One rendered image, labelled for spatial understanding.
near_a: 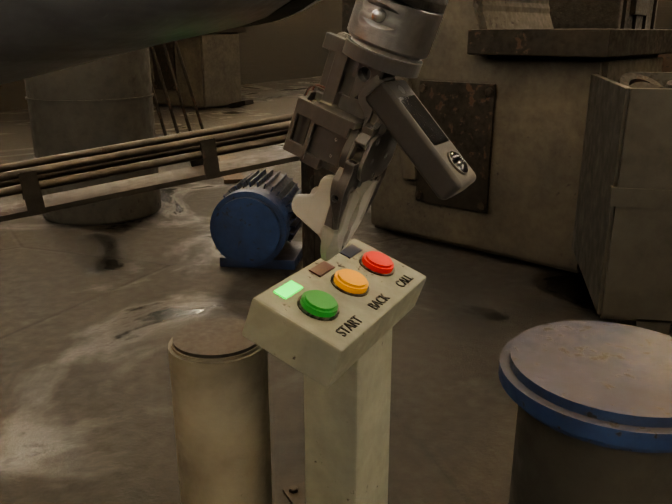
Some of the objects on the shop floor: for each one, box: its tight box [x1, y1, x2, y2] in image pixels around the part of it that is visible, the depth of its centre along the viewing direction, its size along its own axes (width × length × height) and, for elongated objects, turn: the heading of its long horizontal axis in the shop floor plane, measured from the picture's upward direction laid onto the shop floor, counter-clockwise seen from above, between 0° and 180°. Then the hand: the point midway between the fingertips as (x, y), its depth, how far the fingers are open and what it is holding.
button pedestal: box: [242, 239, 426, 504], centre depth 86 cm, size 16×24×62 cm, turn 153°
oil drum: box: [24, 47, 161, 226], centre depth 336 cm, size 59×59×89 cm
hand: (336, 252), depth 68 cm, fingers closed
